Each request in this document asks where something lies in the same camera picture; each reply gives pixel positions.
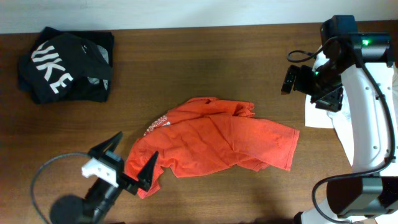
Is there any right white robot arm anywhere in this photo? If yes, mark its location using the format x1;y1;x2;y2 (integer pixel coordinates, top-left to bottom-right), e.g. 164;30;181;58
281;15;397;223

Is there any black Nike t-shirt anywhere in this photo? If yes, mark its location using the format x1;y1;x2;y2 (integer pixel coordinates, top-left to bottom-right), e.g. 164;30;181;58
17;32;114;105

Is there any red orange soccer t-shirt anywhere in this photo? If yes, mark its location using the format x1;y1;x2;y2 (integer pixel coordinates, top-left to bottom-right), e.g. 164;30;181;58
125;97;300;198

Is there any white graphic t-shirt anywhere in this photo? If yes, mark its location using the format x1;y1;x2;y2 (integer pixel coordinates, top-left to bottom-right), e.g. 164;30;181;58
305;63;397;176

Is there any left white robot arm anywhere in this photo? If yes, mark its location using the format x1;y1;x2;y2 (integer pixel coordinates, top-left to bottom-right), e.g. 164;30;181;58
50;132;159;224

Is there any black folded garment underneath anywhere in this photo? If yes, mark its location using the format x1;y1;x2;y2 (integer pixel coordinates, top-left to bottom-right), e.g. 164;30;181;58
18;26;115;103

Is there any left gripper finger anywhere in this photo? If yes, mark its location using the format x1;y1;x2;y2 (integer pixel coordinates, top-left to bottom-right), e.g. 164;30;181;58
88;132;123;157
137;151;159;190

